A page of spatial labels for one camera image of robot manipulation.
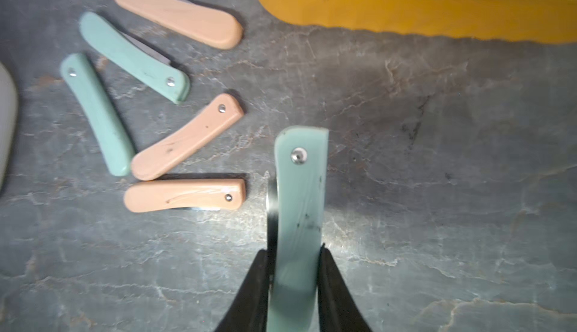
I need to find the mint knife short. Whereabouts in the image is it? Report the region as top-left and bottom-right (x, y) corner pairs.
(60, 53), (135, 177)

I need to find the pink knife centre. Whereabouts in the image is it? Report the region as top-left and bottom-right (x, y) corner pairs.
(131, 93), (244, 181)

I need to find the yellow storage box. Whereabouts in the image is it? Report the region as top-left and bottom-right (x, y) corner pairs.
(258, 0), (576, 44)

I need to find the pink knife lower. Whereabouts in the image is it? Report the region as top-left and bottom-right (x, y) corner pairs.
(123, 179), (246, 213)

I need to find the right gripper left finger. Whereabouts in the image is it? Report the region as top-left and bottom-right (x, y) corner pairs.
(214, 249), (270, 332)

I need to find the pink knife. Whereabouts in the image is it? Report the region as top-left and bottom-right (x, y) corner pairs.
(115, 0), (243, 50)
(123, 179), (246, 213)
(131, 93), (244, 181)

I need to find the white storage box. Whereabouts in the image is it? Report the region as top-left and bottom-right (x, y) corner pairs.
(0, 64), (18, 186)

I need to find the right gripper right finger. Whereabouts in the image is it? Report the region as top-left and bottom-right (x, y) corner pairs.
(317, 245), (371, 332)

